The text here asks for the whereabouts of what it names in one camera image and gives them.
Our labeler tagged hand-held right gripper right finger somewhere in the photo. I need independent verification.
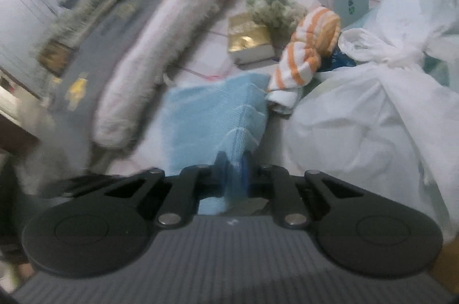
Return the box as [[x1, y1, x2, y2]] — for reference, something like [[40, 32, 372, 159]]
[[241, 150, 392, 230]]

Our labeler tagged small gold box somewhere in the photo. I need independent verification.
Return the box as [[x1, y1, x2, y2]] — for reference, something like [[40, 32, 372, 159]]
[[37, 39, 73, 75]]

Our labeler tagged green fuzzy cloth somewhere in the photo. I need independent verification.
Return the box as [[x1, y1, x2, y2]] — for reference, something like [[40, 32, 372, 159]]
[[246, 0, 310, 40]]

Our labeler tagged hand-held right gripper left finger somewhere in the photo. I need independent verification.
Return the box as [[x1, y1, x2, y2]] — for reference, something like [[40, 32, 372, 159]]
[[77, 150, 230, 229]]

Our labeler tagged gold covered book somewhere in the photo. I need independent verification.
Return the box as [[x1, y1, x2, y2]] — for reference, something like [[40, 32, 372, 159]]
[[227, 13, 277, 66]]

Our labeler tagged grey blanket with yellow print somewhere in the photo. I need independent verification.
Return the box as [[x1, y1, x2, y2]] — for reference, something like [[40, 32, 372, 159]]
[[34, 0, 232, 179]]

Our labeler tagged long white fuzzy bolster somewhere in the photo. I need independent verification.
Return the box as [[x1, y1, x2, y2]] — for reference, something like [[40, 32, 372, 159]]
[[94, 0, 289, 151]]

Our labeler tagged pale teal tin box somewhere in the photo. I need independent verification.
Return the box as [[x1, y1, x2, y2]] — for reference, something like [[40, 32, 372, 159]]
[[330, 0, 370, 29]]

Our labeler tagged dark blue bag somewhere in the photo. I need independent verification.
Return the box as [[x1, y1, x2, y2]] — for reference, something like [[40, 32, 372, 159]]
[[318, 50, 356, 74]]

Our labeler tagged light blue towel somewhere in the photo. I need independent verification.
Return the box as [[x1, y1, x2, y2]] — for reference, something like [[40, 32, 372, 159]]
[[158, 72, 270, 216]]

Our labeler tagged white plastic bag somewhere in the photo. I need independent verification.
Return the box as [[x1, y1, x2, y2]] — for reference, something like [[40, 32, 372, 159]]
[[286, 0, 459, 238]]

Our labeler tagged orange striped white cloth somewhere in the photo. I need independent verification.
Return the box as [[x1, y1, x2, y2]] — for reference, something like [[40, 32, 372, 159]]
[[266, 7, 342, 115]]

